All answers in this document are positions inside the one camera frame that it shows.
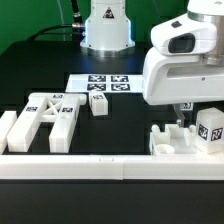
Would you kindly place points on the white U-shaped fence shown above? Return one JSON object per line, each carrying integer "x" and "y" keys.
{"x": 168, "y": 167}

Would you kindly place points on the white chair back frame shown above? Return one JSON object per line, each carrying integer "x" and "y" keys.
{"x": 60, "y": 109}

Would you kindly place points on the white marker sheet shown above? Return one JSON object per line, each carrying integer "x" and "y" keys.
{"x": 115, "y": 83}

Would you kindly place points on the right white marker cube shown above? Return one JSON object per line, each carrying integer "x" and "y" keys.
{"x": 187, "y": 106}

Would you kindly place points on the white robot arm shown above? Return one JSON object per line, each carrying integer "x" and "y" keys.
{"x": 108, "y": 30}

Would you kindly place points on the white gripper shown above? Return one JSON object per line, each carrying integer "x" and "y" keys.
{"x": 175, "y": 68}

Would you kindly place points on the white chair seat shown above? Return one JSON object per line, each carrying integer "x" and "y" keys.
{"x": 173, "y": 140}

